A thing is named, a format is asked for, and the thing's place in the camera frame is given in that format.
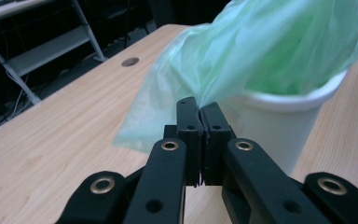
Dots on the green plastic bag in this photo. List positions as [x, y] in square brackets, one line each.
[230, 59]

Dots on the white metal stand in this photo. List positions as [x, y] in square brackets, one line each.
[43, 49]

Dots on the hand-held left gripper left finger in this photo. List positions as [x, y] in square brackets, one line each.
[188, 137]

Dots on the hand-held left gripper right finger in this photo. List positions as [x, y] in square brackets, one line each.
[216, 137]

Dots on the grey table grommet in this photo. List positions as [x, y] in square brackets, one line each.
[130, 61]

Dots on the white plastic bin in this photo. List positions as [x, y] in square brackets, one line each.
[270, 130]

